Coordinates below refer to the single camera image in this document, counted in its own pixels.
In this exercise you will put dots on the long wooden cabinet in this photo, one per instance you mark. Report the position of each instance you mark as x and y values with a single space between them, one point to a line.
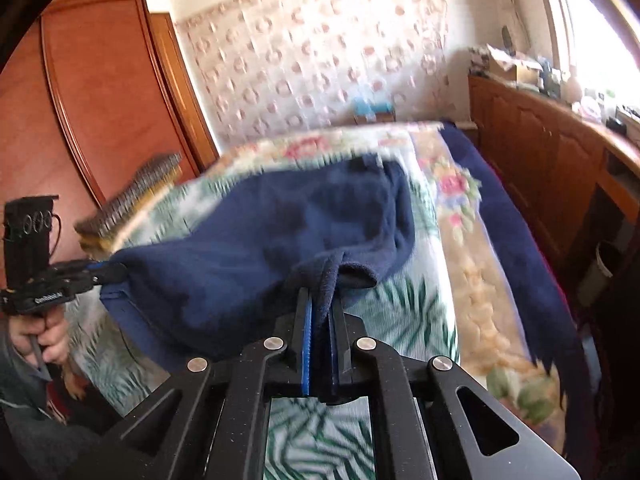
540 150

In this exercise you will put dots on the black circle pattern pillow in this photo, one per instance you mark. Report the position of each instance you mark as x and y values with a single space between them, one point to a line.
130 195

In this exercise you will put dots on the cardboard box with blue contents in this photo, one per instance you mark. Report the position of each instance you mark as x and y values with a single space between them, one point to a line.
375 112

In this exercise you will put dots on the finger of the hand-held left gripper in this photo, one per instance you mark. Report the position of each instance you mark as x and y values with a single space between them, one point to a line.
110 272

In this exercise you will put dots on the circle pattern curtain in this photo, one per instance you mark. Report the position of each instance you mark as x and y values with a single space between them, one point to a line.
310 50

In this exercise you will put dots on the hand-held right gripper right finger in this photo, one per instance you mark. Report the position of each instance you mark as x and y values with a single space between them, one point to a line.
345 340

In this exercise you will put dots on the window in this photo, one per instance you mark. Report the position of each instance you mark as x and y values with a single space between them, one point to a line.
595 25

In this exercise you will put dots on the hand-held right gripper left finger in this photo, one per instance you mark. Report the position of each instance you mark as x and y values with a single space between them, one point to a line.
307 340

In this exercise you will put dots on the person's dark clothing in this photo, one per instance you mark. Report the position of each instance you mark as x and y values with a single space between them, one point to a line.
50 445

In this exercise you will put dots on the floral quilt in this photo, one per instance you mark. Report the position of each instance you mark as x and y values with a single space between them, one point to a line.
460 270

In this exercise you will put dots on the navy blue blanket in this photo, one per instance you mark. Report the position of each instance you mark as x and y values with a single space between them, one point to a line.
510 220

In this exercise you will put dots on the person's left hand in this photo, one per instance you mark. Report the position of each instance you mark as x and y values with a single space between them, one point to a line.
55 340

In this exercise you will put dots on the navy t-shirt with orange print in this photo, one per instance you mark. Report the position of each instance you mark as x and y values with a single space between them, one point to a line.
250 250

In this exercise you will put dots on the grey cup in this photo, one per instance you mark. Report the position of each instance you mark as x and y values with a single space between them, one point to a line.
595 272

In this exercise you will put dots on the wooden wardrobe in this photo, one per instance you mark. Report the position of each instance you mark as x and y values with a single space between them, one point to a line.
100 85

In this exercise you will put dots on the palm leaf striped blanket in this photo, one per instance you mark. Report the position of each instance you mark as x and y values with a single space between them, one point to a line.
400 310

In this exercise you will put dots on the person's left forearm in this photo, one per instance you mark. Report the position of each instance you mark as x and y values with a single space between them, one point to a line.
20 385

